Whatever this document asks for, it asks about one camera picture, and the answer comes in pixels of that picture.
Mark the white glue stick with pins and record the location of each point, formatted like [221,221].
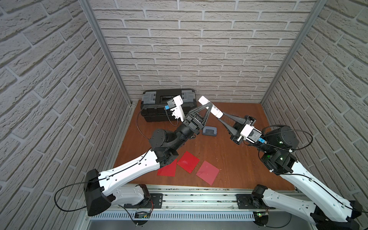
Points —
[215,111]

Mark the grey hole punch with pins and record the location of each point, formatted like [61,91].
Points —
[209,131]

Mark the dark red envelope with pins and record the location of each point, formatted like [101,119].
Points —
[207,172]

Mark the aluminium rail frame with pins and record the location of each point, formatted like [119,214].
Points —
[187,203]

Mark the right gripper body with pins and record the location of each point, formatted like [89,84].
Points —
[238,129]

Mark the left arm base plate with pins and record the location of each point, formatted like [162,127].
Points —
[155,201]

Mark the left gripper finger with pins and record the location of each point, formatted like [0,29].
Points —
[205,117]
[194,114]

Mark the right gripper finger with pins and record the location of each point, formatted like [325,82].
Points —
[232,131]
[235,118]

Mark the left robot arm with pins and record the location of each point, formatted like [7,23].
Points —
[101,188]

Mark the black plastic toolbox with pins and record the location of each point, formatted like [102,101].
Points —
[154,101]

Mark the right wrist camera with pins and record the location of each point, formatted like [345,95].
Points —
[251,134]

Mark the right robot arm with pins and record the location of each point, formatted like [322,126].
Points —
[325,209]

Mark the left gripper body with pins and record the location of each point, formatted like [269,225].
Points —
[192,120]

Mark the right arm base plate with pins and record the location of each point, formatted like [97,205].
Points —
[249,201]

